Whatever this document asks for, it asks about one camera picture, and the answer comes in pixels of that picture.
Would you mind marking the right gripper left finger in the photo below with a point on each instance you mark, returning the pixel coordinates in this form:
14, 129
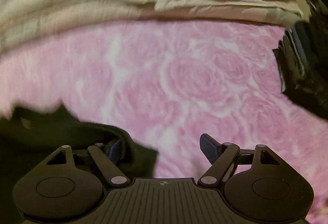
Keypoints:
107, 168

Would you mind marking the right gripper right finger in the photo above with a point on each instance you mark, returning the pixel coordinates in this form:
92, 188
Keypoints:
221, 158

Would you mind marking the black long sleeve shirt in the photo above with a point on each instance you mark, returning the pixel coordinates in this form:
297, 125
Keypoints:
28, 137

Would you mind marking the stack of folded dark clothes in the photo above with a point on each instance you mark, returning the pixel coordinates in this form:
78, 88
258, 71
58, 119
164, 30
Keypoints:
302, 60

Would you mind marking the pink floral bed sheet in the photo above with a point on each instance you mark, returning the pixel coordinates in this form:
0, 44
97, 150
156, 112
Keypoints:
166, 83

